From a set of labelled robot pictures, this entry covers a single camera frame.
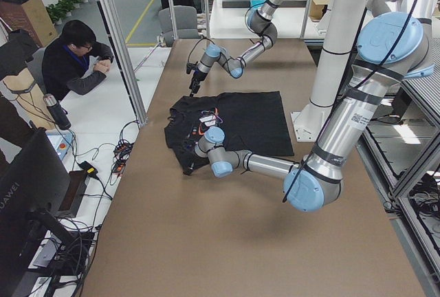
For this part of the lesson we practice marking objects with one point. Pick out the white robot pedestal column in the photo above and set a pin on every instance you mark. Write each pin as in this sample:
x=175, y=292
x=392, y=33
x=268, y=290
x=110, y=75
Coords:
x=345, y=20

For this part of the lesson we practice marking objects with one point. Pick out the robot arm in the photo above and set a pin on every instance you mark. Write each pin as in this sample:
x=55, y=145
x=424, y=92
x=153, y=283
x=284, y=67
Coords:
x=359, y=62
x=258, y=22

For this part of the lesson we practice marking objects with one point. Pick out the black thermos bottle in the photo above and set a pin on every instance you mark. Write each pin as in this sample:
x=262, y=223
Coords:
x=57, y=112

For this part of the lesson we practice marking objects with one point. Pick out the black Huawei monitor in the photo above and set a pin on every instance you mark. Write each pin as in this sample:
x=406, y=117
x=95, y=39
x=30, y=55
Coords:
x=32, y=191

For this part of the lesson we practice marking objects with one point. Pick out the cardboard box bin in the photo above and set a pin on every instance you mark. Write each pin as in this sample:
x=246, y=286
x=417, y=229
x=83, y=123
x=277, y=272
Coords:
x=31, y=16

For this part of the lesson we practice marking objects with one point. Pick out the red black power strip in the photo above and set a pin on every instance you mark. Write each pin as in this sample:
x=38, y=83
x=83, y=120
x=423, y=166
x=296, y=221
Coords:
x=121, y=154

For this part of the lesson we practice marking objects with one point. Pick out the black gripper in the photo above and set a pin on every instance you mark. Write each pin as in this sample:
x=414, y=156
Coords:
x=197, y=76

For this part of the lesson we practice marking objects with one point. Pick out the black printed t-shirt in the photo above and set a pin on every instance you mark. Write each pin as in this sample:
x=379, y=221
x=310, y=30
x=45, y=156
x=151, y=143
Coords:
x=251, y=121

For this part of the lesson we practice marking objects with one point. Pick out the teach pendant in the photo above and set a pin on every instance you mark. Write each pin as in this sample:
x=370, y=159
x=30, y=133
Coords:
x=62, y=142

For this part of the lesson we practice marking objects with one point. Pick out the grey office chair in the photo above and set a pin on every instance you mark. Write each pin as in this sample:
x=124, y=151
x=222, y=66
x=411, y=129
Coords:
x=186, y=23

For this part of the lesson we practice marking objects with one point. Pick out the black power adapter yellow label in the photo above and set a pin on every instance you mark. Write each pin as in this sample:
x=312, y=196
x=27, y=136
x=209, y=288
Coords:
x=89, y=168

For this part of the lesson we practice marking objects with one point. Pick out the seated man in black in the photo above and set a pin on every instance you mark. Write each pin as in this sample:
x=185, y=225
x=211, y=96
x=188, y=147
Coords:
x=75, y=61

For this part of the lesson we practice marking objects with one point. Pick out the aluminium frame post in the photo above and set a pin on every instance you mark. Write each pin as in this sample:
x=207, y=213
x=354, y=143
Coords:
x=113, y=29

